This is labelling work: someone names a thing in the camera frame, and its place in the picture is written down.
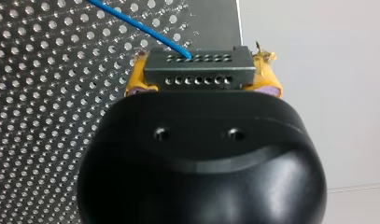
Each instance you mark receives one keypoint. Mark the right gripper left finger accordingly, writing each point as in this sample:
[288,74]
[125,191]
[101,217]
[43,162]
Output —
[137,79]

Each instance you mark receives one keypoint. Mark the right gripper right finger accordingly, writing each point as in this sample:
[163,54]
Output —
[265,77]

